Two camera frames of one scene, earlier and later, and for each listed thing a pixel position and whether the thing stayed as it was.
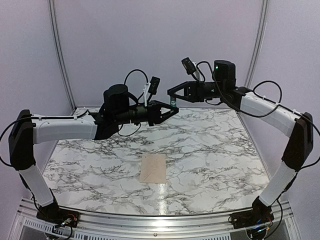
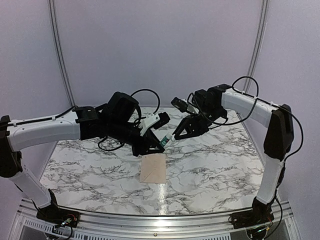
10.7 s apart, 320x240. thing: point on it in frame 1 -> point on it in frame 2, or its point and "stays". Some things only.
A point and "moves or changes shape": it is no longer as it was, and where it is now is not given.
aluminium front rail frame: x=26 y=225 stays
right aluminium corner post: x=259 y=42 stays
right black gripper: x=185 y=84 -> x=186 y=123
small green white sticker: x=173 y=101 moves or changes shape
